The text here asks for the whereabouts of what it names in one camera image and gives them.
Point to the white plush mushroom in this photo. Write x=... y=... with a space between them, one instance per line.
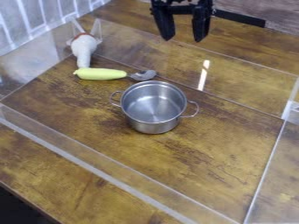
x=83 y=45

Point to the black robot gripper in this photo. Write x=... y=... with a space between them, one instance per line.
x=164 y=8

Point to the silver steel pot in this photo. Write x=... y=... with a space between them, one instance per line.
x=154 y=105

